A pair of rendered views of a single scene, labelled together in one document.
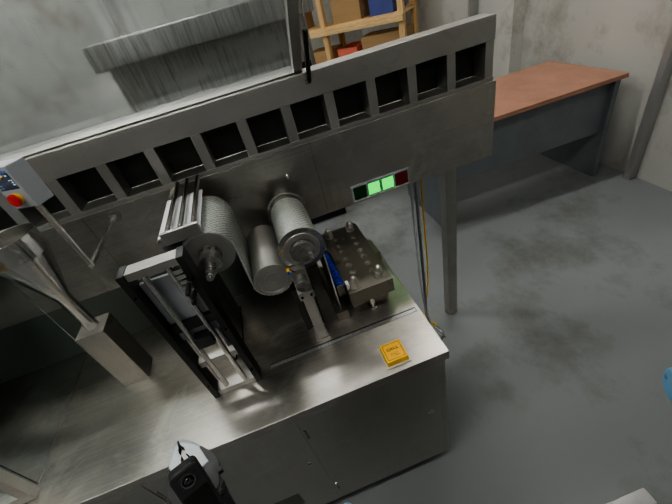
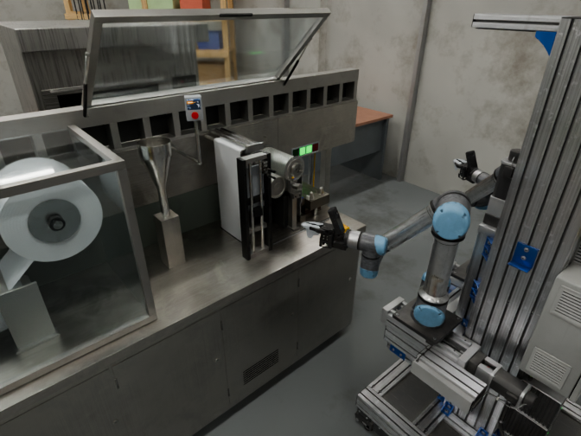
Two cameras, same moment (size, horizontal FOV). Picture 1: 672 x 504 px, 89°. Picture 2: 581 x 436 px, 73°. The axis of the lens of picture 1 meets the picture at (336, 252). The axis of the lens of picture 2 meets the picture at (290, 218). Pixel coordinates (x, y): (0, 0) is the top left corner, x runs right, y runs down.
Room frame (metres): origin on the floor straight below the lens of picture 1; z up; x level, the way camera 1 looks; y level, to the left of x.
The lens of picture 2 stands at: (-0.80, 1.26, 2.07)
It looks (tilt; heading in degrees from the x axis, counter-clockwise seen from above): 29 degrees down; 326
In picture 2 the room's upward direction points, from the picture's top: 1 degrees clockwise
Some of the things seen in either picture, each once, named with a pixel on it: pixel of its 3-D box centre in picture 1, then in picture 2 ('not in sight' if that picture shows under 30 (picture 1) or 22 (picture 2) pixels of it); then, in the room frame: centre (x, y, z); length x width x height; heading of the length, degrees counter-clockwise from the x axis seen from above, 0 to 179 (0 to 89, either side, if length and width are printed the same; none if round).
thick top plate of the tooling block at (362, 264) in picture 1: (354, 259); (297, 191); (1.05, -0.06, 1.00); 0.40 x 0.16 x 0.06; 7
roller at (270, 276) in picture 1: (267, 257); (264, 180); (0.97, 0.23, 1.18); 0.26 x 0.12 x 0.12; 7
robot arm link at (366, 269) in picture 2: not in sight; (370, 261); (0.12, 0.23, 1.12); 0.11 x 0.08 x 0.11; 122
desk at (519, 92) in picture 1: (498, 143); (322, 153); (2.77, -1.66, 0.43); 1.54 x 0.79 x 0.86; 96
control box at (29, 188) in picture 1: (16, 185); (194, 108); (0.83, 0.65, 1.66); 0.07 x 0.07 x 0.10; 72
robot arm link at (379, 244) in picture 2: not in sight; (373, 244); (0.11, 0.24, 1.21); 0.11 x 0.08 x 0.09; 32
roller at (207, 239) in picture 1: (210, 232); not in sight; (0.96, 0.36, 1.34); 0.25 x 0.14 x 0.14; 7
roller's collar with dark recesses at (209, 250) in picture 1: (210, 260); not in sight; (0.81, 0.34, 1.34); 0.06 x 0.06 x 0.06; 7
